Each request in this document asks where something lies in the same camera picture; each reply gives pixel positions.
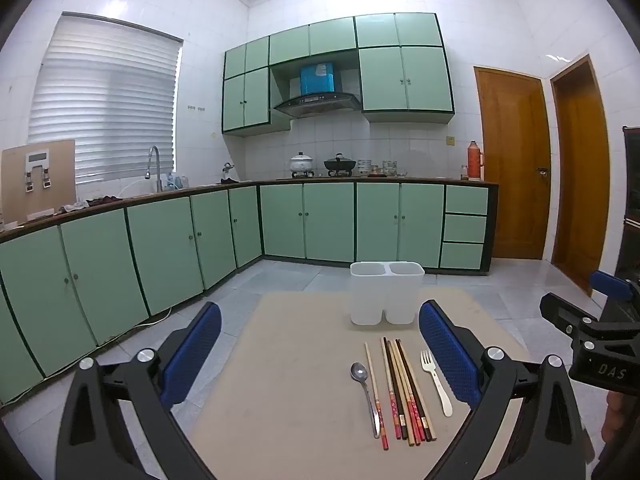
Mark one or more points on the brown cardboard board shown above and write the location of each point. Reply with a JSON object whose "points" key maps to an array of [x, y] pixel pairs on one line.
{"points": [[62, 180]]}

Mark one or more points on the black range hood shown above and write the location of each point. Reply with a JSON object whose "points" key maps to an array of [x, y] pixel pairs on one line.
{"points": [[317, 104]]}

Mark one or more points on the metal spoon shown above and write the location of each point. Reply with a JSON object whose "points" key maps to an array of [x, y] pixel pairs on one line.
{"points": [[359, 372]]}

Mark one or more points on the person's right hand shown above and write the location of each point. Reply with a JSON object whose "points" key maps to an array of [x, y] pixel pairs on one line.
{"points": [[614, 412]]}

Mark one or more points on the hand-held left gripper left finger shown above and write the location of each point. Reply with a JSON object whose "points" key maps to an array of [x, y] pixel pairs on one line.
{"points": [[195, 355]]}

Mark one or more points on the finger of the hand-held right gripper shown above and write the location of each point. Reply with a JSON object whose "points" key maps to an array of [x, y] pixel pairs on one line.
{"points": [[607, 282], [560, 310]]}

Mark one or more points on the bottles beside sink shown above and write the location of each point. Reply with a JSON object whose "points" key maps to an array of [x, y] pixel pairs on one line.
{"points": [[176, 181]]}

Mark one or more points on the metal kitchen faucet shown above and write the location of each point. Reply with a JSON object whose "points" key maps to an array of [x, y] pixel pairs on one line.
{"points": [[156, 160]]}

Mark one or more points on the black wok with lid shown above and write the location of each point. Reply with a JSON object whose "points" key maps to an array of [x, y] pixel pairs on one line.
{"points": [[340, 164]]}

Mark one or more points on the glass containers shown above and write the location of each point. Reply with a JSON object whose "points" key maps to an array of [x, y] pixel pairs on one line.
{"points": [[390, 167]]}

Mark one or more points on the green base cabinets with counter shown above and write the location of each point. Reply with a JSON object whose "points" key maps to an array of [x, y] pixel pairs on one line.
{"points": [[165, 250]]}

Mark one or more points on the cloths on counter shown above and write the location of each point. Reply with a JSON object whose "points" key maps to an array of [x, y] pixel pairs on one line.
{"points": [[100, 201]]}

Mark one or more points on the bunch of chopsticks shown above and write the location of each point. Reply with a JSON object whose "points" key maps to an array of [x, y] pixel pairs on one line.
{"points": [[400, 400]]}

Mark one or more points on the stack of bowls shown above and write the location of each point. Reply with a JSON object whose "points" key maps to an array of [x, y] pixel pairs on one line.
{"points": [[364, 166]]}

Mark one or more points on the gas stove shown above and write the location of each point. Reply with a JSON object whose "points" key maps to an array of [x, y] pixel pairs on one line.
{"points": [[322, 175]]}

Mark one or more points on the orange thermos flask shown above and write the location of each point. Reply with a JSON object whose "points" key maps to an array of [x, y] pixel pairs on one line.
{"points": [[475, 162]]}

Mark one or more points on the white fork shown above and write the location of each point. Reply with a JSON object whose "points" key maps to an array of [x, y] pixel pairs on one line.
{"points": [[440, 395]]}

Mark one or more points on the metal kettle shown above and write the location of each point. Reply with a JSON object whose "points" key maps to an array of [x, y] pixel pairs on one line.
{"points": [[228, 174]]}

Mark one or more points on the green wall cabinets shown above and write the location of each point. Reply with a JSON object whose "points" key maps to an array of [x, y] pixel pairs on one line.
{"points": [[400, 80]]}

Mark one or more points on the white two-compartment utensil holder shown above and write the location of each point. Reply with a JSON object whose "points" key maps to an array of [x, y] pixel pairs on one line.
{"points": [[370, 300]]}

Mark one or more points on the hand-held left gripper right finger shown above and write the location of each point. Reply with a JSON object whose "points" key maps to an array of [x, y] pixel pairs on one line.
{"points": [[450, 360]]}

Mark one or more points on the white cooking pot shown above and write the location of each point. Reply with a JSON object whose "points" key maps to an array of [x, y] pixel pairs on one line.
{"points": [[301, 164]]}

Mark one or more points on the white window blind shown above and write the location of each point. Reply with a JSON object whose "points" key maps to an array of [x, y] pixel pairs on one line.
{"points": [[100, 100]]}

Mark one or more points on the dark cabinet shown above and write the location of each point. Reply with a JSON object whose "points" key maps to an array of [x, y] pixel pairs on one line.
{"points": [[631, 200]]}

